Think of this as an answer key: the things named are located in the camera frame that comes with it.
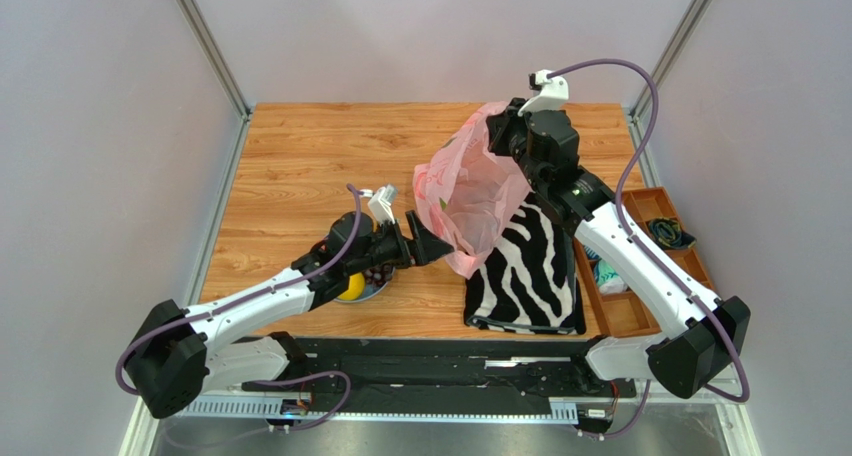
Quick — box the aluminium frame rail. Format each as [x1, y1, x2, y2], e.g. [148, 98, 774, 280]
[651, 0, 713, 89]

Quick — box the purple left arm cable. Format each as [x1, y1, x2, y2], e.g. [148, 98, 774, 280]
[115, 183, 374, 434]

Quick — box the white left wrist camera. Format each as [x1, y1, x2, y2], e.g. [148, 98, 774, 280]
[367, 184, 398, 225]

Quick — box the yellow lemon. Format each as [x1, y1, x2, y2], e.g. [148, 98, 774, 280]
[337, 273, 366, 302]

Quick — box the teal white blue sock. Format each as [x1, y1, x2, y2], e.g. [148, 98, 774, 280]
[583, 246, 629, 295]

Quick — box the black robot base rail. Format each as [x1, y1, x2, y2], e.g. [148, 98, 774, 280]
[279, 337, 635, 416]

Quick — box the pink peach-print plastic bag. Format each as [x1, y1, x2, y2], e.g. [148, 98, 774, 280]
[412, 101, 530, 278]

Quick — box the dark blue yellow patterned cloth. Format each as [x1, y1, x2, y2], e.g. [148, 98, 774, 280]
[648, 218, 696, 250]

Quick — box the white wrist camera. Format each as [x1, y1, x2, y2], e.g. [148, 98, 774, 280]
[518, 70, 570, 116]
[367, 184, 398, 225]

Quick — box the blue plate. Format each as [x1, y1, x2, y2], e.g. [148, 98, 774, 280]
[335, 265, 395, 304]

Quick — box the left aluminium frame post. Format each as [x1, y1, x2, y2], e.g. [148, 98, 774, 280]
[175, 0, 253, 121]

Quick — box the black white zebra towel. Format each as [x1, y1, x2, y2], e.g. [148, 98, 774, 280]
[463, 193, 587, 335]

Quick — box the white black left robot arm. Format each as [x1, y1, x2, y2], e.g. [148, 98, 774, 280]
[117, 211, 454, 419]

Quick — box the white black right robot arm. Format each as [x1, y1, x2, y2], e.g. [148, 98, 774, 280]
[486, 98, 751, 399]

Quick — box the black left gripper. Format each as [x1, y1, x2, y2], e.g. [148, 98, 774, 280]
[346, 211, 454, 277]

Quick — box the dark red grape bunch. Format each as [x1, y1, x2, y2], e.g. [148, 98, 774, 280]
[363, 264, 395, 291]

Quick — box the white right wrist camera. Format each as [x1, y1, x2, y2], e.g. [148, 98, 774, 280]
[518, 70, 570, 116]

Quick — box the wooden compartment tray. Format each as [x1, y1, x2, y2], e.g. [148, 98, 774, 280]
[574, 187, 718, 339]

